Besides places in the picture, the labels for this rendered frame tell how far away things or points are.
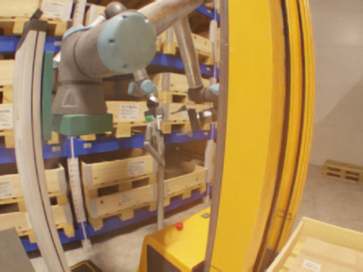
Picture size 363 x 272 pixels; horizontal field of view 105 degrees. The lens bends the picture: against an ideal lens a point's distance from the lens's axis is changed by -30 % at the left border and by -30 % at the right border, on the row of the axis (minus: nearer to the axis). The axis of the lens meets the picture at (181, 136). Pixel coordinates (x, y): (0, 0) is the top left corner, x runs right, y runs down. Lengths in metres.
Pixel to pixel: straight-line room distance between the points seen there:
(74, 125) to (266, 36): 0.56
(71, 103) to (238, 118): 0.48
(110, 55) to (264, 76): 0.37
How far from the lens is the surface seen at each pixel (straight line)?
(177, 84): 2.30
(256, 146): 0.53
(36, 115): 0.70
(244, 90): 0.55
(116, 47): 0.45
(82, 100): 0.59
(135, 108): 1.97
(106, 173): 1.93
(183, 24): 1.07
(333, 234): 1.38
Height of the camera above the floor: 1.49
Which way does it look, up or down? 9 degrees down
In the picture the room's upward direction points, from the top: 2 degrees clockwise
